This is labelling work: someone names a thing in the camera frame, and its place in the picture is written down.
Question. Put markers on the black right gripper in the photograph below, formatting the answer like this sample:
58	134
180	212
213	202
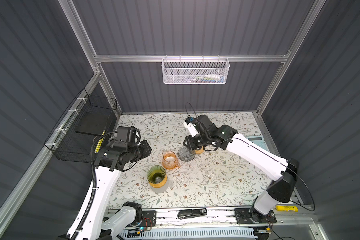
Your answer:
189	143

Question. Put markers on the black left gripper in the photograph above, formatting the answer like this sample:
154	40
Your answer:
146	150

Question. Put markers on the green glass dripper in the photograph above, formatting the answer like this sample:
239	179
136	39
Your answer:
156	174

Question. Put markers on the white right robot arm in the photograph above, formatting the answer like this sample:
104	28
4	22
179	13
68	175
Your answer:
282	172

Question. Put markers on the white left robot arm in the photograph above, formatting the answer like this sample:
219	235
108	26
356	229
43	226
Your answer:
90	223

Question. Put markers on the grey glass dripper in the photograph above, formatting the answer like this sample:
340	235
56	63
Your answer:
186	155

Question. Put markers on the yellow marker pen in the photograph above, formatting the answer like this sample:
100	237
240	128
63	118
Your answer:
98	146

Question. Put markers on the black pad in basket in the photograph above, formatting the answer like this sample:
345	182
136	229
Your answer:
92	124

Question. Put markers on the orange glass pitcher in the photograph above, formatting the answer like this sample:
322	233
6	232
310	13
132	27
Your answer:
170	160

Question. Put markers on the light blue calculator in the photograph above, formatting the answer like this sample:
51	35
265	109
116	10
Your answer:
259	141

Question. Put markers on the pens in white basket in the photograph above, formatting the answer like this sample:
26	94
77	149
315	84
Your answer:
207	79

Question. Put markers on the black stapler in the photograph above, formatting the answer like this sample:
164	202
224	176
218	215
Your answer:
191	213

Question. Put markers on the black wire basket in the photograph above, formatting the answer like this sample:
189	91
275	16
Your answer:
65	143

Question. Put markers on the white wire basket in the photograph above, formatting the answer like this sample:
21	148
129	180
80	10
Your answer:
177	70

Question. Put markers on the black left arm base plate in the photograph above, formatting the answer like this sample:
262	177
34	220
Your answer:
148	219

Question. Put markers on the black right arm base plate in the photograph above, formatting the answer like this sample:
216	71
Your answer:
251	216

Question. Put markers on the yellow tube on rail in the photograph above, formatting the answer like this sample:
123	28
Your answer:
285	208

